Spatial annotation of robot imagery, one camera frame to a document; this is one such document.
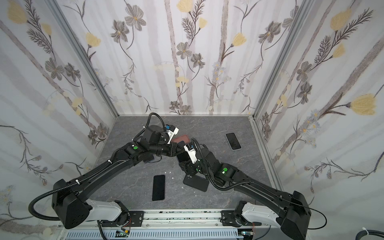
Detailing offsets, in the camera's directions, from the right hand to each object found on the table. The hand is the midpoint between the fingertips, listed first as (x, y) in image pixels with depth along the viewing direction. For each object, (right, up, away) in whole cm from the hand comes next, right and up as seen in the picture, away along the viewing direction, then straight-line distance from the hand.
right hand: (182, 158), depth 72 cm
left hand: (0, +6, +1) cm, 6 cm away
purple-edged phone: (+34, +6, +33) cm, 48 cm away
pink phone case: (-1, +8, +37) cm, 37 cm away
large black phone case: (+7, -17, +15) cm, 24 cm away
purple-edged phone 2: (-15, -20, +12) cm, 27 cm away
